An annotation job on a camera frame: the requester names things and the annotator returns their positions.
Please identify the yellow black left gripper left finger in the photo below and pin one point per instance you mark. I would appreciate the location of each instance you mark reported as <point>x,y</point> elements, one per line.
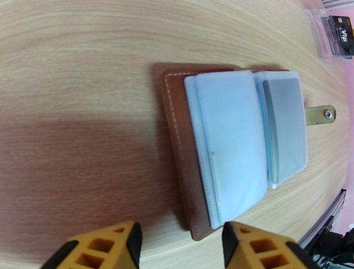
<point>110,246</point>

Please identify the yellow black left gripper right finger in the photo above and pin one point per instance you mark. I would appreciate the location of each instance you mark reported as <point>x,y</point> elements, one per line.
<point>262,249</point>

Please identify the brown leather card holder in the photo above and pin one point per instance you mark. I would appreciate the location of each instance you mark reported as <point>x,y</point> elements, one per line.
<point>229,143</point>

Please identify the black VIP card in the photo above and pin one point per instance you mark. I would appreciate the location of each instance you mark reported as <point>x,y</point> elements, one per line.
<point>287,130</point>

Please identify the clear acrylic card box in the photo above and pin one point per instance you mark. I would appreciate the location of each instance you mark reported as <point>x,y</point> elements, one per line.
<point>314,33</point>

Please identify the aluminium mounting rail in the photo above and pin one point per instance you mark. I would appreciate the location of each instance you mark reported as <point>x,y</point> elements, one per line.
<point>320,221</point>

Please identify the aluminium side rail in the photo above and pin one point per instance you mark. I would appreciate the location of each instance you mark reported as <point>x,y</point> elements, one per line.
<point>338,3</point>

